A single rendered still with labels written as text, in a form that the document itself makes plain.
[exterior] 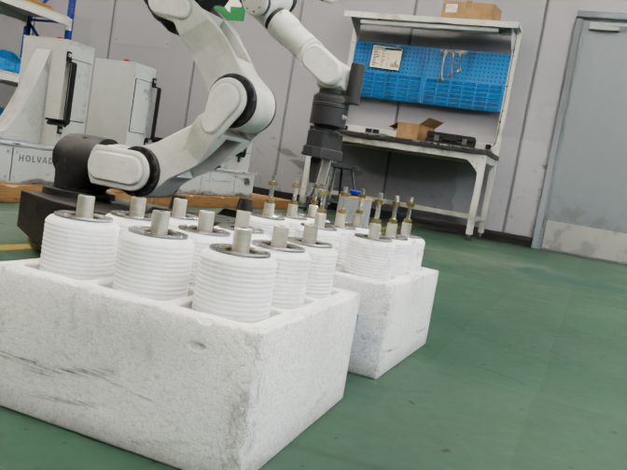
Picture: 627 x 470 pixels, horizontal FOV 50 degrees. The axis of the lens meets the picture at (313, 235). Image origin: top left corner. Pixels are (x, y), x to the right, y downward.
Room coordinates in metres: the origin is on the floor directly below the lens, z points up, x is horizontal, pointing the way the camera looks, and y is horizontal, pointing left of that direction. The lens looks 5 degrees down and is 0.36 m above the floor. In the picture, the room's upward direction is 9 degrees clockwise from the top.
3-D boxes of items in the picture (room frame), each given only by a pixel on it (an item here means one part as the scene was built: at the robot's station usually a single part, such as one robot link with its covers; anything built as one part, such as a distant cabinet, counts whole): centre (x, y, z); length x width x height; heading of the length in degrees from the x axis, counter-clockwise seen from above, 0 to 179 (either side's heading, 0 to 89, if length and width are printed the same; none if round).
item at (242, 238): (0.81, 0.09, 0.26); 0.02 x 0.02 x 0.03
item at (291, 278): (0.92, 0.05, 0.16); 0.10 x 0.10 x 0.18
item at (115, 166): (1.95, 0.54, 0.28); 0.21 x 0.20 x 0.13; 68
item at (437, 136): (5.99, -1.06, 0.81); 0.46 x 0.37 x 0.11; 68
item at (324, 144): (1.62, 0.01, 0.46); 0.13 x 0.10 x 0.12; 144
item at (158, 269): (0.85, 0.20, 0.16); 0.10 x 0.10 x 0.18
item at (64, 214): (0.89, 0.31, 0.25); 0.08 x 0.08 x 0.01
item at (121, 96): (4.62, 1.06, 0.45); 1.51 x 0.57 x 0.74; 158
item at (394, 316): (1.47, -0.05, 0.09); 0.39 x 0.39 x 0.18; 68
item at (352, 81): (1.63, 0.00, 0.57); 0.11 x 0.11 x 0.11; 69
